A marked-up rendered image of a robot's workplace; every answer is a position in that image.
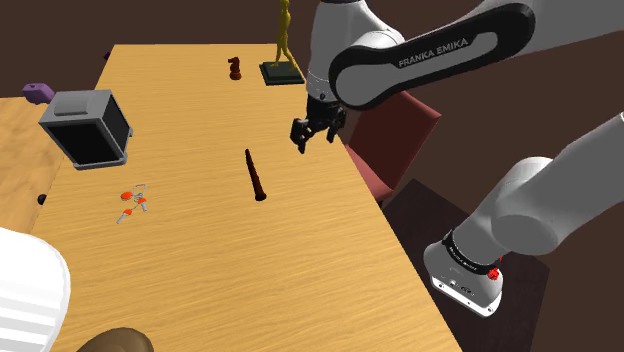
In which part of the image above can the purple object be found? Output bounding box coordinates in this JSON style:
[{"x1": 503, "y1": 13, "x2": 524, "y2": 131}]
[{"x1": 21, "y1": 82, "x2": 56, "y2": 106}]

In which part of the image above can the grey box appliance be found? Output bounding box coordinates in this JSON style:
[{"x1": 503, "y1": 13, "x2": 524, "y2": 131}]
[{"x1": 38, "y1": 89, "x2": 134, "y2": 171}]

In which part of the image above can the wooden side furniture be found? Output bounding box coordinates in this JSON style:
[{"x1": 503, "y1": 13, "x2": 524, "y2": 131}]
[{"x1": 0, "y1": 96, "x2": 66, "y2": 235}]

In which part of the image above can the white ribbed lampshade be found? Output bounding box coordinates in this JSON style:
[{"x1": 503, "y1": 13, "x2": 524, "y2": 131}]
[{"x1": 0, "y1": 226, "x2": 72, "y2": 352}]

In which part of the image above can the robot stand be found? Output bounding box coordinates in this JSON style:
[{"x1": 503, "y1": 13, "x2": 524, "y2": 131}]
[{"x1": 382, "y1": 178, "x2": 551, "y2": 352}]

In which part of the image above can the gold figure statuette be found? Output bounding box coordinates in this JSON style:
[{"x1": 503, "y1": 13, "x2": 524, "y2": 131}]
[{"x1": 259, "y1": 0, "x2": 307, "y2": 87}]

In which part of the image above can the dark red chair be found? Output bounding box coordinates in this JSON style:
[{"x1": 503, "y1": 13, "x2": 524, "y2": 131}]
[{"x1": 344, "y1": 89, "x2": 443, "y2": 204}]

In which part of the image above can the dark brown tapered stick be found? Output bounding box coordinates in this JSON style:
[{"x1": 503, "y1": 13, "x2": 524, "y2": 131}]
[{"x1": 244, "y1": 148, "x2": 268, "y2": 203}]

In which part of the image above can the brown round object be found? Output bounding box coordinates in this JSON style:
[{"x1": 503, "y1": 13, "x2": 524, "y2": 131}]
[{"x1": 75, "y1": 327, "x2": 156, "y2": 352}]

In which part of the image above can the orange key bunch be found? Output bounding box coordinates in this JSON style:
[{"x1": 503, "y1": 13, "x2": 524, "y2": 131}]
[{"x1": 115, "y1": 183, "x2": 149, "y2": 225}]

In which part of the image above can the wooden table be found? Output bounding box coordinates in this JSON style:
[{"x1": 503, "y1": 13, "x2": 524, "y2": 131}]
[{"x1": 30, "y1": 43, "x2": 463, "y2": 352}]

